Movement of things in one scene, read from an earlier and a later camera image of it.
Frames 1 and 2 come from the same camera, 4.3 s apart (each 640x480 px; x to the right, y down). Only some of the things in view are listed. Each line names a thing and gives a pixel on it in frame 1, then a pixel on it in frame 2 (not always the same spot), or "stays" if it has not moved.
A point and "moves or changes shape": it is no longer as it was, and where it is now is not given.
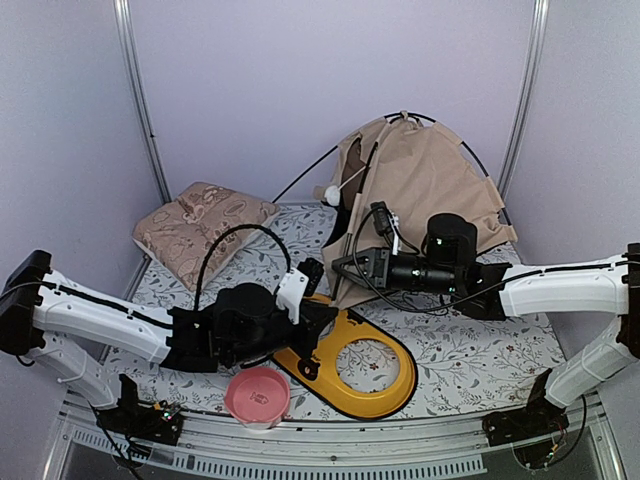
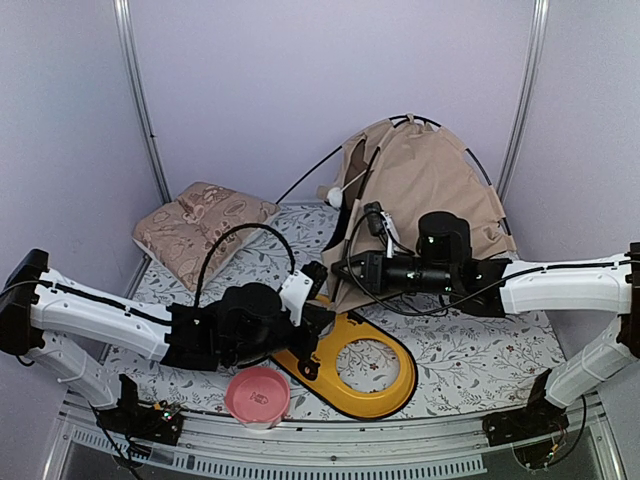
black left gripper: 315,320 stays
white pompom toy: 332,195 stays
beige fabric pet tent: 395,176 stays
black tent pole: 503,203 moves or changes shape
